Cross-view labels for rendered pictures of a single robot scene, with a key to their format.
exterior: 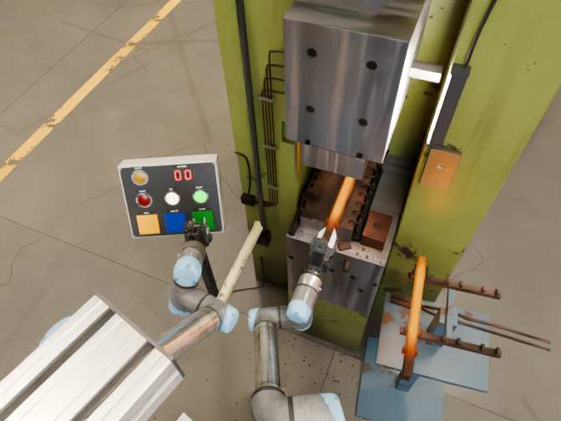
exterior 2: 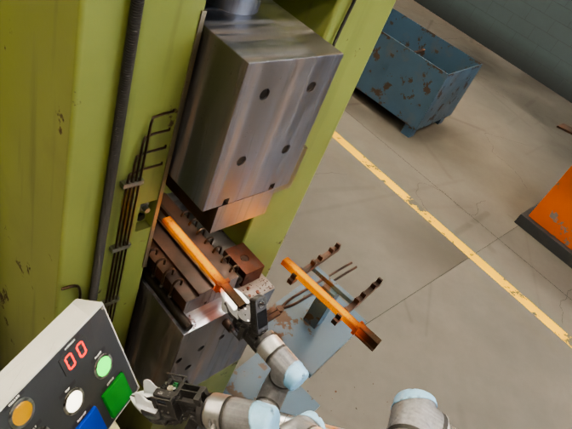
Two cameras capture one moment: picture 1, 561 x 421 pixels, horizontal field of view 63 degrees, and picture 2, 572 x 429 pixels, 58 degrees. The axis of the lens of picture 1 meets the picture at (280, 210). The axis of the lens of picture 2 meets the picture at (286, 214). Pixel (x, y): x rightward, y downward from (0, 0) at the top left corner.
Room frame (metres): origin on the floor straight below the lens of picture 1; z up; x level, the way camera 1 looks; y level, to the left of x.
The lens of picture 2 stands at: (0.69, 0.87, 2.20)
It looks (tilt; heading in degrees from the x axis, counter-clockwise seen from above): 38 degrees down; 277
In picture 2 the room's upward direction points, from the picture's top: 24 degrees clockwise
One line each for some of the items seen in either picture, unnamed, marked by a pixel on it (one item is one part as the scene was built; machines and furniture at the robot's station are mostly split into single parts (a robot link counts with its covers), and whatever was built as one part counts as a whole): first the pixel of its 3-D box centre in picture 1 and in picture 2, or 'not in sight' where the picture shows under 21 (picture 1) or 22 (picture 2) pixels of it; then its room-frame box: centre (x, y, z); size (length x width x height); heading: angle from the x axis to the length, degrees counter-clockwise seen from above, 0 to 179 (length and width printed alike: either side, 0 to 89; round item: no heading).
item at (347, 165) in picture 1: (351, 117); (197, 163); (1.12, -0.25, 1.32); 0.42 x 0.20 x 0.10; 156
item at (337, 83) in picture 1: (373, 55); (231, 84); (1.10, -0.29, 1.56); 0.42 x 0.39 x 0.40; 156
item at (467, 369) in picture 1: (432, 339); (311, 322); (0.60, -0.56, 0.65); 0.40 x 0.30 x 0.02; 73
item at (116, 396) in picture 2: (204, 220); (116, 394); (0.95, 0.28, 1.01); 0.07 x 0.05 x 0.07; 91
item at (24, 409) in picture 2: (139, 177); (21, 413); (1.04, 0.48, 1.16); 0.05 x 0.03 x 0.04; 66
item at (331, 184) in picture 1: (341, 185); (173, 248); (1.12, -0.25, 0.96); 0.42 x 0.20 x 0.09; 156
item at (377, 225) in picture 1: (376, 230); (242, 264); (0.91, -0.35, 0.95); 0.12 x 0.09 x 0.07; 156
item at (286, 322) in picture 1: (296, 316); (274, 390); (0.62, -0.04, 0.88); 0.11 x 0.08 x 0.11; 92
